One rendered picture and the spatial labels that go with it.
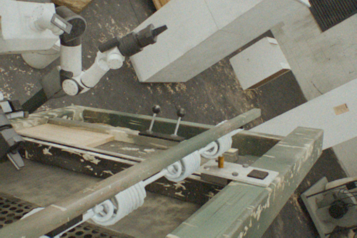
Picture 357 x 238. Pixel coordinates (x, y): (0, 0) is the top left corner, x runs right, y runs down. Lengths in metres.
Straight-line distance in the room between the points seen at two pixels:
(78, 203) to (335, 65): 8.96
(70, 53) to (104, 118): 0.44
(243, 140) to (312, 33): 7.94
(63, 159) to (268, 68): 5.20
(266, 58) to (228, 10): 2.74
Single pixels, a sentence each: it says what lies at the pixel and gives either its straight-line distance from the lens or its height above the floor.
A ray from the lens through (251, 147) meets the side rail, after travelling 1.64.
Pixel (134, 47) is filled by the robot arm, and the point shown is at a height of 1.51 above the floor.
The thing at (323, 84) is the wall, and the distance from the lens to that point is 9.36.
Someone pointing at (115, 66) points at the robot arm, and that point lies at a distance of 1.64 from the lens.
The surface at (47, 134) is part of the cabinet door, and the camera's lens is 1.76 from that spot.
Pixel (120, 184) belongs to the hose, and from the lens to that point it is 0.55.
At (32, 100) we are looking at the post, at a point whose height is 0.61.
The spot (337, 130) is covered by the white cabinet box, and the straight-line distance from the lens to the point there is 4.85.
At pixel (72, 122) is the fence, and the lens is 1.85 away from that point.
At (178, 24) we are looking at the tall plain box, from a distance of 3.93.
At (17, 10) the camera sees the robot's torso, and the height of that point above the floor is 1.36.
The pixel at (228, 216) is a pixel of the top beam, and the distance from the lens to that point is 0.81.
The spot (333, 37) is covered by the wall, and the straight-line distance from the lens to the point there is 9.38.
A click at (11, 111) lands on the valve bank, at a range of 2.09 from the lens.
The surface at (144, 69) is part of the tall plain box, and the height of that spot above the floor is 0.15.
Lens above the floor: 2.34
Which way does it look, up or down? 31 degrees down
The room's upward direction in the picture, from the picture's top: 59 degrees clockwise
